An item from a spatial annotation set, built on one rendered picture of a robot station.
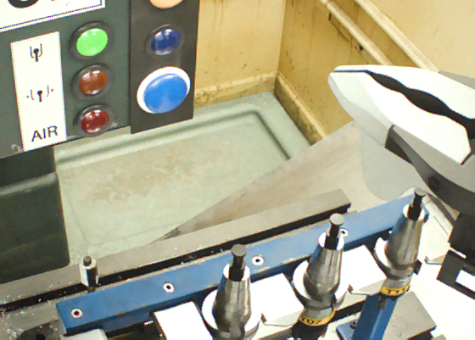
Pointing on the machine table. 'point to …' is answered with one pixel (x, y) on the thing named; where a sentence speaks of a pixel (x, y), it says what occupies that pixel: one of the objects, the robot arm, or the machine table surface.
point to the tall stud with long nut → (89, 272)
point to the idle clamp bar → (60, 331)
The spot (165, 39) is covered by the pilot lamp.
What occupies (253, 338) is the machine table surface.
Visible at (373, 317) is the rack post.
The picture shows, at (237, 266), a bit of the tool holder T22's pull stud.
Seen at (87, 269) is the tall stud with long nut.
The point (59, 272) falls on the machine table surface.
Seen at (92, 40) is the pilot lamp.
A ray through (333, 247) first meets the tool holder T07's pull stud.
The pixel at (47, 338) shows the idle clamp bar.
